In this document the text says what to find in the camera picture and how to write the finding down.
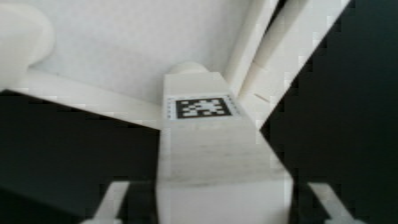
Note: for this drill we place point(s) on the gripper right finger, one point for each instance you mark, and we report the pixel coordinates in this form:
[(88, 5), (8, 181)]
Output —
[(319, 207)]

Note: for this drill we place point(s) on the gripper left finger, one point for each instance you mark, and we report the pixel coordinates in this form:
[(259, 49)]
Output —
[(116, 212)]

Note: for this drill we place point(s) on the white desk leg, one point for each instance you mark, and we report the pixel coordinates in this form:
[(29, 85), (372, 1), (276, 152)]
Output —
[(223, 182), (28, 40)]

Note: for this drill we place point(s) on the white square desk top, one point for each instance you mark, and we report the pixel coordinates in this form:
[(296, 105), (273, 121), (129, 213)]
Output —
[(122, 39)]

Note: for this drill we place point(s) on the white L-shaped fence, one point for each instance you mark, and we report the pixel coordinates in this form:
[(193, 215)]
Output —
[(292, 39)]

